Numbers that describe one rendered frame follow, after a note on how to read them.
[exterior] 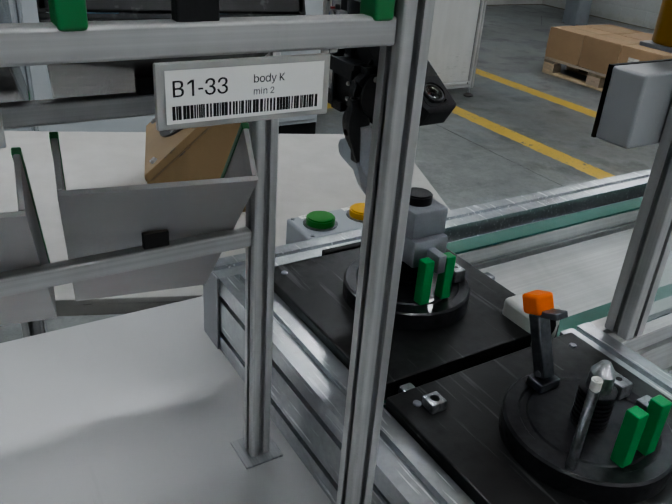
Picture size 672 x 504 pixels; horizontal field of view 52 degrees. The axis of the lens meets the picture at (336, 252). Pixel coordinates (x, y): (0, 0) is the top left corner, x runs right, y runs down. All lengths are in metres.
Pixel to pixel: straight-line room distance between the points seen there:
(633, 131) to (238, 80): 0.45
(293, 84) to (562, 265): 0.74
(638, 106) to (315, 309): 0.37
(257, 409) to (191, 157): 0.59
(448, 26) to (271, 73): 5.01
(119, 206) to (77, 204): 0.03
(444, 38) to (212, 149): 4.26
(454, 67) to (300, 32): 5.13
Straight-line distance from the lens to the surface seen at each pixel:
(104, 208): 0.49
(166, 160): 1.16
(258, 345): 0.63
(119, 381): 0.83
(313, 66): 0.34
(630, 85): 0.70
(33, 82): 3.68
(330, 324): 0.71
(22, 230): 0.47
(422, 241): 0.71
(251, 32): 0.33
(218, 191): 0.49
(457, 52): 5.45
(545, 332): 0.63
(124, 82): 0.52
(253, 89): 0.33
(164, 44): 0.32
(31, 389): 0.84
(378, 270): 0.42
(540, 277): 0.98
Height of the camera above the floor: 1.37
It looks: 28 degrees down
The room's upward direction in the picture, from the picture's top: 4 degrees clockwise
